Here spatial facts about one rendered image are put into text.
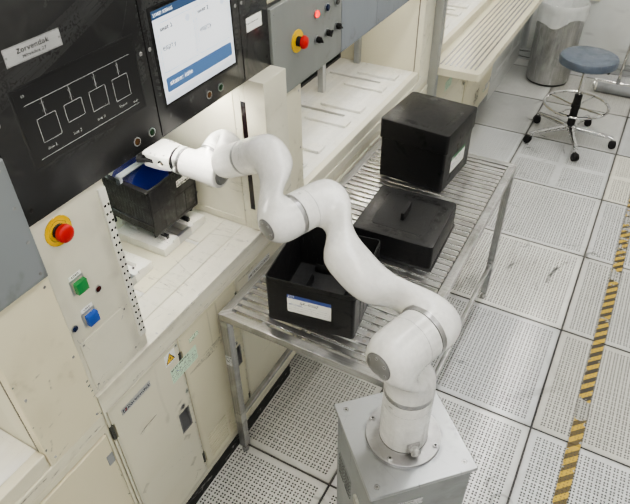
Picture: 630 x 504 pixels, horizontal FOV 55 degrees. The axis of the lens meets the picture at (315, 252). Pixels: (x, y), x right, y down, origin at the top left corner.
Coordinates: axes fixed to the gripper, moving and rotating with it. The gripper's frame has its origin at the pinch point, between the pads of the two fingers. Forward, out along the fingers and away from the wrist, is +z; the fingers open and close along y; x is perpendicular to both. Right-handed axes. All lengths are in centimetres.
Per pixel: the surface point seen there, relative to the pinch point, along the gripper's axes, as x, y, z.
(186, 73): 32.6, -8.1, -31.7
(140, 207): -14.3, -10.3, -6.1
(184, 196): -18.1, 4.9, -9.5
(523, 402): -119, 66, -122
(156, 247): -29.0, -10.1, -8.8
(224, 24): 39, 9, -31
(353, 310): -31, -1, -75
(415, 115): -18, 92, -50
